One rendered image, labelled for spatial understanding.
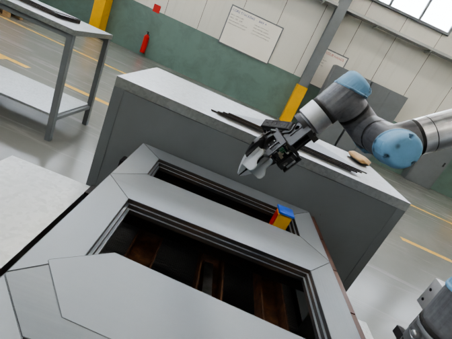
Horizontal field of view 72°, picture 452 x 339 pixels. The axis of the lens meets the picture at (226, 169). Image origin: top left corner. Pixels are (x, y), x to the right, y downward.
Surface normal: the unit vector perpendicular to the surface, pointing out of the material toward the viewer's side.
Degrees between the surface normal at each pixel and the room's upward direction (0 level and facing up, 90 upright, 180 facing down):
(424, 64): 90
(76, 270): 1
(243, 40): 90
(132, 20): 90
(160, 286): 0
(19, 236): 0
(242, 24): 90
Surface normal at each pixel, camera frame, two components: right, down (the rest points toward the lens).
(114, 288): 0.40, -0.85
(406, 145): 0.00, 0.37
